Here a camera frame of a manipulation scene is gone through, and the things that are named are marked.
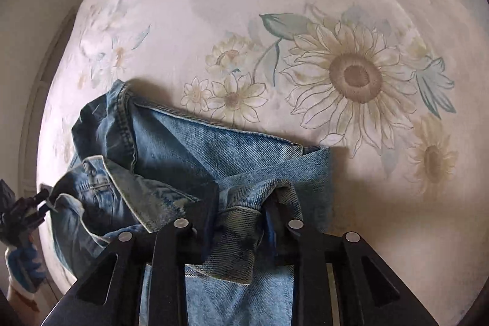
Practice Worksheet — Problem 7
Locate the blue gloved left hand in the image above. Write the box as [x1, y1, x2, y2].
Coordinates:
[5, 242, 46, 299]

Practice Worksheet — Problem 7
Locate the floral white bed cover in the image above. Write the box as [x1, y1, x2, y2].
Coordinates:
[37, 0, 488, 325]

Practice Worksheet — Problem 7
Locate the blue denim jacket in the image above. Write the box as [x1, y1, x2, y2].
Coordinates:
[50, 81, 332, 325]

